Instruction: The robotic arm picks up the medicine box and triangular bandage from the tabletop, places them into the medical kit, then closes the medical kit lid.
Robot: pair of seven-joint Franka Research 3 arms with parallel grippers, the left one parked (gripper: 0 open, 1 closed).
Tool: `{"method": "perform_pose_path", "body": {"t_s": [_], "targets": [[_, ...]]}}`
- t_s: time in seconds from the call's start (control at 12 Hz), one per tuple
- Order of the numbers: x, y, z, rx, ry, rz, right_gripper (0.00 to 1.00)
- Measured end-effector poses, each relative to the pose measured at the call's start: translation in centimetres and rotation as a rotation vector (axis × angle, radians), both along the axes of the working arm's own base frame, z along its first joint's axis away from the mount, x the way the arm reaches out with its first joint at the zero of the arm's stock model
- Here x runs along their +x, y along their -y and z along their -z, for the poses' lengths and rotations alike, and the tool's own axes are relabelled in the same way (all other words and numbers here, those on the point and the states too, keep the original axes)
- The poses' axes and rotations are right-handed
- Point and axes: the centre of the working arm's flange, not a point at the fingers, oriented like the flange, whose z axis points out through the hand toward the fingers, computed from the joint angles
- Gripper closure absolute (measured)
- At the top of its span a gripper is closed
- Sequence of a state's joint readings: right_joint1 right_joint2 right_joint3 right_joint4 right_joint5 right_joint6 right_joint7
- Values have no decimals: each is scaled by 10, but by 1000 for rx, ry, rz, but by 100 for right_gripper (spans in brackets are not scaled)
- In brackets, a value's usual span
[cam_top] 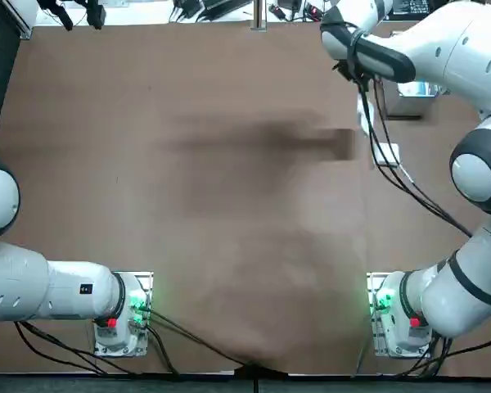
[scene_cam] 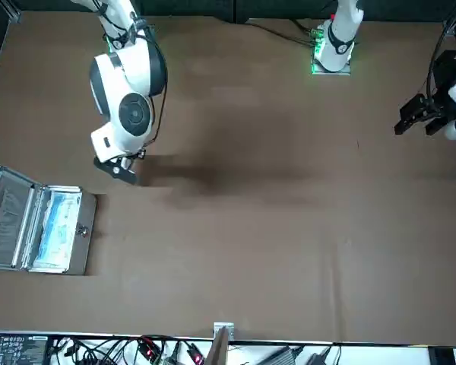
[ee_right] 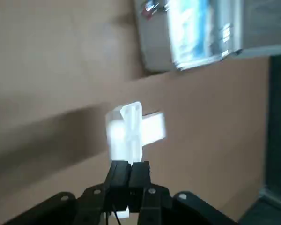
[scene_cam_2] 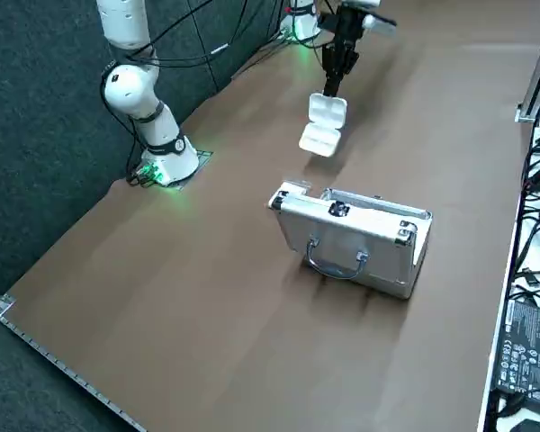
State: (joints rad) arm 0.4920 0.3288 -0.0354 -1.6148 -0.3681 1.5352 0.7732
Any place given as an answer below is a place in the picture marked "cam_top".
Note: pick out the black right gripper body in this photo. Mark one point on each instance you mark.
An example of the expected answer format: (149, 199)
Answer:
(345, 71)

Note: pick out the aluminium medical kit case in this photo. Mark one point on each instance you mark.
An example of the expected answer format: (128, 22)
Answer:
(405, 107)

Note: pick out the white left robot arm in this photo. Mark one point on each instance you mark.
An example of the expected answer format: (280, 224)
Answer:
(45, 286)

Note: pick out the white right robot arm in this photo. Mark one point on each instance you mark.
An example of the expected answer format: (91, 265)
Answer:
(454, 49)

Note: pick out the black module with red light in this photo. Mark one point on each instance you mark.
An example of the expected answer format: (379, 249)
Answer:
(279, 11)
(314, 12)

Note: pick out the blue white sealed packet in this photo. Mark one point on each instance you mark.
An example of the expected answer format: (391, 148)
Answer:
(417, 89)

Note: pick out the black labelled power adapter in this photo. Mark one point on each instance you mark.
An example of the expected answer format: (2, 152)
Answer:
(409, 6)

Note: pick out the grey power adapter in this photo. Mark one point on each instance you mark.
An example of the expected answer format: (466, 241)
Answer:
(221, 4)

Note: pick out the small black power adapter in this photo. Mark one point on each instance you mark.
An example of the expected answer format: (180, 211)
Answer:
(188, 6)

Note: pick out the black clamp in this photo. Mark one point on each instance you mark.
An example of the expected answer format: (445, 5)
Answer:
(63, 16)
(96, 16)

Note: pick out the silver camera post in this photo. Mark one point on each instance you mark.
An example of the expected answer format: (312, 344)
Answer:
(258, 16)

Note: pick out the silver aluminium frame profile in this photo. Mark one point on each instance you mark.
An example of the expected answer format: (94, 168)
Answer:
(24, 20)

